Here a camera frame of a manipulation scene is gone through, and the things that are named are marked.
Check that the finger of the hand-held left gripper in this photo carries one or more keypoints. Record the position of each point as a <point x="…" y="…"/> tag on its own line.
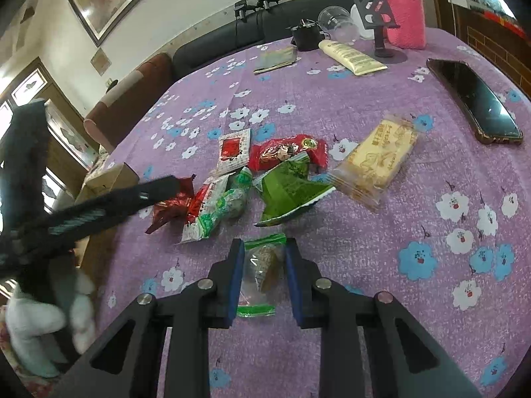
<point x="124" y="203"/>
<point x="27" y="161"/>

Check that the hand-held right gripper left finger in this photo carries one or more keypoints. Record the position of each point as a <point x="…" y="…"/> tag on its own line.
<point x="235" y="286"/>

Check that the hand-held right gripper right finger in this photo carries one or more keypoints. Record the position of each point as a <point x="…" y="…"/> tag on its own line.
<point x="293" y="286"/>

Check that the cardboard box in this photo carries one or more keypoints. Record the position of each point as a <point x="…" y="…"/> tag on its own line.
<point x="108" y="178"/>

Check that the clear green-edged snack packet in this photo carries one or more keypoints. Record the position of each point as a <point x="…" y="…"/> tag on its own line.
<point x="263" y="265"/>

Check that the dark red snack packet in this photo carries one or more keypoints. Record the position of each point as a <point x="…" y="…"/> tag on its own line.
<point x="170" y="207"/>

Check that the red white green snack packet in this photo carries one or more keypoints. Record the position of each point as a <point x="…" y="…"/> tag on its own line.
<point x="205" y="211"/>

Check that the green round candy packet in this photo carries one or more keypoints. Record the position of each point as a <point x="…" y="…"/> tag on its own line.
<point x="237" y="201"/>

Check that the large green snack packet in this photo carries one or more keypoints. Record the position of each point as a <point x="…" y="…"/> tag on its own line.
<point x="290" y="190"/>

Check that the small red white snack packet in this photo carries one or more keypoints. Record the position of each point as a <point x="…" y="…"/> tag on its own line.
<point x="233" y="149"/>

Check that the red figure-print snack packet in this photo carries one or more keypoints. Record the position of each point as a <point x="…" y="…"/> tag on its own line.
<point x="276" y="153"/>

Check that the yellow biscuit packet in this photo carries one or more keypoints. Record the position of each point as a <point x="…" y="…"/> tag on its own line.
<point x="377" y="161"/>

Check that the person's left hand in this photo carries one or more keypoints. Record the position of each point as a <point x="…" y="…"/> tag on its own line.
<point x="37" y="327"/>

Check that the wooden glass-door cabinet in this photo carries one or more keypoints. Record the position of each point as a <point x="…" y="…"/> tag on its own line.
<point x="58" y="132"/>

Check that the purple floral tablecloth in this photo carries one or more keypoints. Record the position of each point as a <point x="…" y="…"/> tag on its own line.
<point x="352" y="257"/>

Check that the brown armchair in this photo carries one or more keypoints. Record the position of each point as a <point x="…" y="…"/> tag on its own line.
<point x="124" y="99"/>

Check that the black sofa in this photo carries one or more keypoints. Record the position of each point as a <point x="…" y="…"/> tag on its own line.
<point x="215" y="45"/>

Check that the cream tube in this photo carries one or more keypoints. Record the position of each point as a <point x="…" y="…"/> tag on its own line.
<point x="352" y="57"/>

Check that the black clips on sofa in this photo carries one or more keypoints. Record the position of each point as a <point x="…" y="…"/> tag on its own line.
<point x="255" y="4"/>

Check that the small black pouch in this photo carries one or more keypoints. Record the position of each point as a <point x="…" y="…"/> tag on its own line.
<point x="306" y="36"/>

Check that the black smartphone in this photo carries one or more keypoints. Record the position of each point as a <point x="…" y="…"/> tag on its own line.
<point x="477" y="99"/>

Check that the clear plastic cup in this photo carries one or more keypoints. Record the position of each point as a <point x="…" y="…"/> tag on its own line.
<point x="338" y="23"/>

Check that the small white container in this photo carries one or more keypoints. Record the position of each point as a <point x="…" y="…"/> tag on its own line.
<point x="357" y="20"/>

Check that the black phone stand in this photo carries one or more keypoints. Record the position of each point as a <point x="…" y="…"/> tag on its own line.
<point x="379" y="12"/>

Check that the bottle in pink sleeve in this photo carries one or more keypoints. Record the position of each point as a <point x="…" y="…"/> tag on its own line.
<point x="408" y="16"/>

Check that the brick-pattern wooden cabinet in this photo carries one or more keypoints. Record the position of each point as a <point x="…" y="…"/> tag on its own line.
<point x="489" y="37"/>

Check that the small wall plaque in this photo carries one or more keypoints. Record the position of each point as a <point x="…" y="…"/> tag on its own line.
<point x="100" y="61"/>

